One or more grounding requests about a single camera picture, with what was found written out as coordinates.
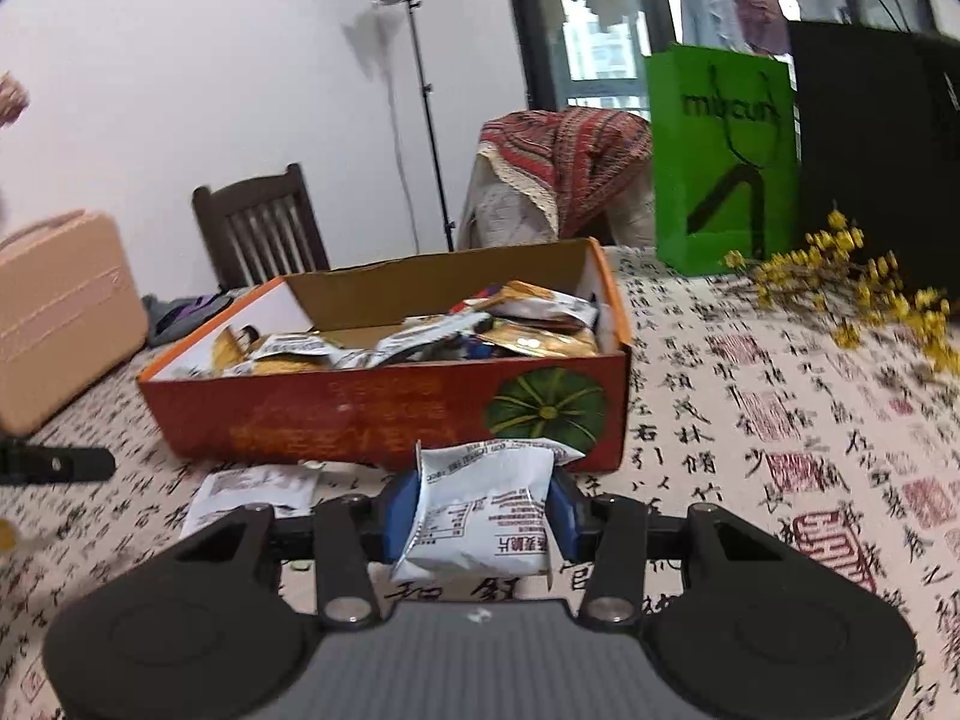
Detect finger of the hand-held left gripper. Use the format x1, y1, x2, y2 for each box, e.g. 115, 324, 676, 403
0, 439, 117, 486

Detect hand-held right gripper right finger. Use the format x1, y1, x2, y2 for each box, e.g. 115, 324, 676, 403
551, 469, 818, 629

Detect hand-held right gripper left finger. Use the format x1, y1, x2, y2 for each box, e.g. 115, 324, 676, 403
150, 471, 421, 631

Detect white snack packet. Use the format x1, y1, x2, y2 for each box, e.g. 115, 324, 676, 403
390, 439, 587, 592
180, 463, 322, 537

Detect orange cardboard box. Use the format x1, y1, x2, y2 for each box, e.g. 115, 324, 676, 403
136, 237, 632, 473

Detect heap of assorted snack packets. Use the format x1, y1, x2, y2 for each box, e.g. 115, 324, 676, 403
161, 281, 601, 380

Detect pink suitcase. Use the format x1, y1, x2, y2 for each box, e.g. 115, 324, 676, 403
0, 210, 149, 437

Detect grey purple pouch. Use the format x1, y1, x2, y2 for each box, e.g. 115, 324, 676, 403
142, 292, 233, 347

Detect dark wooden chair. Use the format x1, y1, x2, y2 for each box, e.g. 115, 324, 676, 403
191, 163, 331, 292

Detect red patterned cloth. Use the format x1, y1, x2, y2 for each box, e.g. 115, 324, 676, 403
478, 109, 653, 239

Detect pink dried flowers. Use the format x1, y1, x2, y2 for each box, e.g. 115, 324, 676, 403
0, 71, 31, 128

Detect green paper bag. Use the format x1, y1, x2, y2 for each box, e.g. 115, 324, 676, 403
645, 43, 802, 277

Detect yellow dried flower sprig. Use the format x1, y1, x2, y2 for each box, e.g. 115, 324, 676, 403
724, 211, 960, 376

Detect black paper bag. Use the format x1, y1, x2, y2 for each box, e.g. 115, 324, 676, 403
787, 21, 960, 293

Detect black framed glass door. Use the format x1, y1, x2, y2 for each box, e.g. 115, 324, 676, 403
501, 0, 960, 117

